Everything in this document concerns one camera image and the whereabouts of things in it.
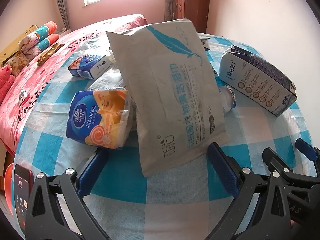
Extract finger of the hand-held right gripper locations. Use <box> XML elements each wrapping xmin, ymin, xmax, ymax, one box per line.
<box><xmin>295</xmin><ymin>137</ymin><xmax>320</xmax><ymax>162</ymax></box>
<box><xmin>262</xmin><ymin>147</ymin><xmax>318</xmax><ymax>188</ymax></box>

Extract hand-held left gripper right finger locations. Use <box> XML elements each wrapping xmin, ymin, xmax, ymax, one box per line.
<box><xmin>206</xmin><ymin>142</ymin><xmax>293</xmax><ymax>240</ymax></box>

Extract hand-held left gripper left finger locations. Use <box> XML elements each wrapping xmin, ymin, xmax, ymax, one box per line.
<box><xmin>25</xmin><ymin>149</ymin><xmax>110</xmax><ymax>240</ymax></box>

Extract orange and blue tissue pack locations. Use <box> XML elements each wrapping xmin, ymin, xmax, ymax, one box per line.
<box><xmin>66</xmin><ymin>87</ymin><xmax>133</xmax><ymax>150</ymax></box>

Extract white plastic bottle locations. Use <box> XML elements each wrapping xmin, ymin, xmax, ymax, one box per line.
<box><xmin>217</xmin><ymin>79</ymin><xmax>237</xmax><ymax>115</ymax></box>

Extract white and blue milk carton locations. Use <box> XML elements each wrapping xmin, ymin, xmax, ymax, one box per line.
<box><xmin>219</xmin><ymin>44</ymin><xmax>297</xmax><ymax>117</ymax></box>

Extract clear plastic wrapper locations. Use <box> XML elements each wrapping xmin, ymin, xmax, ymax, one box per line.
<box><xmin>89</xmin><ymin>64</ymin><xmax>125</xmax><ymax>92</ymax></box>

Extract grey wet wipes pack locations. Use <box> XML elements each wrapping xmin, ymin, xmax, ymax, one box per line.
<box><xmin>105</xmin><ymin>18</ymin><xmax>227</xmax><ymax>178</ymax></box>

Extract blue pocket tissue pack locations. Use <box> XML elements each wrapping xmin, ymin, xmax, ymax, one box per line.
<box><xmin>68</xmin><ymin>50</ymin><xmax>117</xmax><ymax>80</ymax></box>

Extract small dark-topped carton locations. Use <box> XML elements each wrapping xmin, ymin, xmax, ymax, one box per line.
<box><xmin>199</xmin><ymin>36</ymin><xmax>212</xmax><ymax>52</ymax></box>

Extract blue checkered tablecloth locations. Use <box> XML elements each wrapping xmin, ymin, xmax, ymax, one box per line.
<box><xmin>14</xmin><ymin>34</ymin><xmax>320</xmax><ymax>240</ymax></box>

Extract dark red smartphone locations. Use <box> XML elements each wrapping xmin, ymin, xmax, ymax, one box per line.
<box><xmin>14</xmin><ymin>164</ymin><xmax>34</xmax><ymax>233</ymax></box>

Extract bed with pink blanket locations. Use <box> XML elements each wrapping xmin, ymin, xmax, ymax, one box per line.
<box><xmin>0</xmin><ymin>14</ymin><xmax>148</xmax><ymax>155</ymax></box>

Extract pink folded blanket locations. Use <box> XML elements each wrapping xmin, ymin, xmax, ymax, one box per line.
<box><xmin>0</xmin><ymin>65</ymin><xmax>12</xmax><ymax>78</ymax></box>
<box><xmin>0</xmin><ymin>75</ymin><xmax>15</xmax><ymax>103</ymax></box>

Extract brown cloth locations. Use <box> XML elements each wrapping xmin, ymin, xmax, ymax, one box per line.
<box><xmin>37</xmin><ymin>42</ymin><xmax>66</xmax><ymax>67</ymax></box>

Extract gold floral pillow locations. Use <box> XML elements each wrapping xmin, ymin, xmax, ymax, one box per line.
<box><xmin>4</xmin><ymin>51</ymin><xmax>32</xmax><ymax>77</ymax></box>

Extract orange and teal bolster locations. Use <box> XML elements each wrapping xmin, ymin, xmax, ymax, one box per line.
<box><xmin>35</xmin><ymin>21</ymin><xmax>58</xmax><ymax>37</ymax></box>
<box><xmin>35</xmin><ymin>33</ymin><xmax>60</xmax><ymax>50</ymax></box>

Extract floral rolled quilt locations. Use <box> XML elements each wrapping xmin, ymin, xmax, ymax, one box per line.
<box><xmin>19</xmin><ymin>31</ymin><xmax>42</xmax><ymax>58</ymax></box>

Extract brown wooden cabinet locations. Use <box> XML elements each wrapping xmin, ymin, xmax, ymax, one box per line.
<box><xmin>172</xmin><ymin>0</ymin><xmax>212</xmax><ymax>34</ymax></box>

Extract cloth-covered air conditioner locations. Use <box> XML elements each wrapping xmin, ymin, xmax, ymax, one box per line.
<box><xmin>54</xmin><ymin>0</ymin><xmax>70</xmax><ymax>30</ymax></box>

